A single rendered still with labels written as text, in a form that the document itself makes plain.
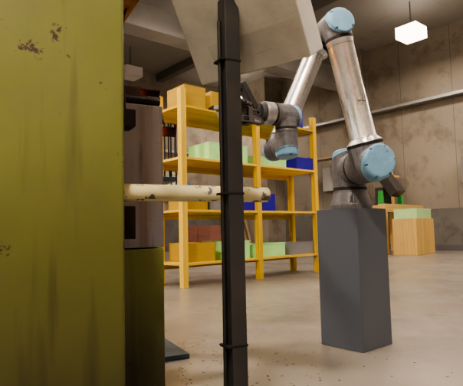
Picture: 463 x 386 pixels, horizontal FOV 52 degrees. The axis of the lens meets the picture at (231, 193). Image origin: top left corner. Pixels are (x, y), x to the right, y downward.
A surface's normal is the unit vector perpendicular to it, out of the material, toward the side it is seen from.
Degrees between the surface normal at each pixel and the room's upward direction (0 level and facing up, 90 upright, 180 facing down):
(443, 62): 90
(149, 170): 90
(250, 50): 120
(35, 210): 90
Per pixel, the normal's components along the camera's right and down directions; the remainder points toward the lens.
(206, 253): 0.61, -0.07
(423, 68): -0.76, -0.04
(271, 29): -0.51, 0.46
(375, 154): 0.28, 0.00
